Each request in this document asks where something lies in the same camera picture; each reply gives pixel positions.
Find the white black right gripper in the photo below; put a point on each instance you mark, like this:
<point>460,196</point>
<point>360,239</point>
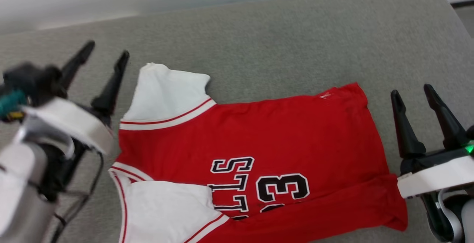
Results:
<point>433,176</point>

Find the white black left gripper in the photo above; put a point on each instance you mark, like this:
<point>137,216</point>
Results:
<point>74,124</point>

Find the red and white basketball jersey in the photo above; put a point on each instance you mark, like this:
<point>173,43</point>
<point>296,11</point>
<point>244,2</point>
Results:
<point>277,135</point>

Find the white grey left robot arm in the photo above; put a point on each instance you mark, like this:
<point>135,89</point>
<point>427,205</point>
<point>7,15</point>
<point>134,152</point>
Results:
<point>22,183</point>

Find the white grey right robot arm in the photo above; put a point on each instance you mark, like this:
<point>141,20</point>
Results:
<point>468,220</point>

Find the grey fabric sofa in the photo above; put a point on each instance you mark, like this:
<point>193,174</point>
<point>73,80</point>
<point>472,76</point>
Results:
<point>277,43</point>

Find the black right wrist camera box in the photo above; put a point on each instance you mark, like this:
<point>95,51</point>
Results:
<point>471,133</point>

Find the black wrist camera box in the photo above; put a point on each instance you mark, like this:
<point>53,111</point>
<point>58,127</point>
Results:
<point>471,133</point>
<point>29,83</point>

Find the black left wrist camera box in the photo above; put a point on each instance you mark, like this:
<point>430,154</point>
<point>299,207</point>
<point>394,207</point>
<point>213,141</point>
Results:
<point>29,83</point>

